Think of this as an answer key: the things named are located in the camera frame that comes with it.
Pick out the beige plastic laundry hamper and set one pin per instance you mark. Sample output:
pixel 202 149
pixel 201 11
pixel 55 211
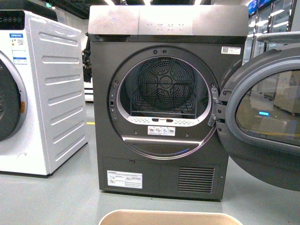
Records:
pixel 156 217

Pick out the dark grey tumble dryer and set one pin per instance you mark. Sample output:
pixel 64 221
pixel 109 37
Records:
pixel 156 74

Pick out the white washing machine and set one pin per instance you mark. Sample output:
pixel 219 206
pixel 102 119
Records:
pixel 42 104

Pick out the grey round dryer door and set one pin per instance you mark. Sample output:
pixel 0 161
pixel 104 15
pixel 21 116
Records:
pixel 257 113

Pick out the black wire drying rack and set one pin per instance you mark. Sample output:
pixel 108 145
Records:
pixel 151 97

